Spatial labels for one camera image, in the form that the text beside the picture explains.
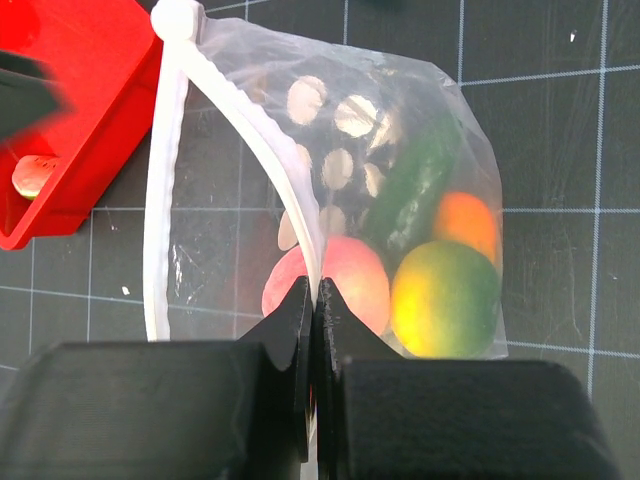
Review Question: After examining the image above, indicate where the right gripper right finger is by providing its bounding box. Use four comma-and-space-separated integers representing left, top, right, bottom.
314, 279, 620, 479

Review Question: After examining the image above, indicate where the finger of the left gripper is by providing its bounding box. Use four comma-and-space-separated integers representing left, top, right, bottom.
1, 50, 74, 140

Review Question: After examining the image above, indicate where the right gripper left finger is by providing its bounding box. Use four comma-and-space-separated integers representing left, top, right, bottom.
1, 277, 313, 479

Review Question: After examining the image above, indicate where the small yellow-green toy fruit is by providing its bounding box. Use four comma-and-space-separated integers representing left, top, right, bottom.
391, 240, 501, 358

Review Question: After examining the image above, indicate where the green toy cucumber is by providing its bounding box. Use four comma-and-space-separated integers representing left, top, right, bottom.
362, 114, 462, 262

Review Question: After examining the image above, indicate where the green orange toy mango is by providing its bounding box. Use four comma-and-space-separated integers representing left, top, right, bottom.
432, 191, 499, 266

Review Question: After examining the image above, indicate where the white-spotted clear zip bag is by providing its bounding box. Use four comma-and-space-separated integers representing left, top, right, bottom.
143, 1, 503, 358

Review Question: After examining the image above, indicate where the toy watermelon slice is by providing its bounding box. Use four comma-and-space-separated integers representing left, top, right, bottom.
11, 155, 60, 200

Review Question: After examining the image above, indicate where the red plastic tray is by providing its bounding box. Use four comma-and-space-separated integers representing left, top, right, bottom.
1, 1, 162, 250

